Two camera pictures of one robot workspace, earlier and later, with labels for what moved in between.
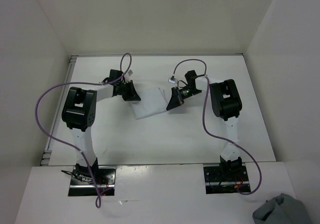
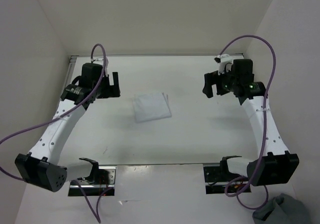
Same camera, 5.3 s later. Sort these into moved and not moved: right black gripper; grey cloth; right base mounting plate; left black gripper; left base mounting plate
Moved: right black gripper; left black gripper
Not moved: grey cloth; right base mounting plate; left base mounting plate
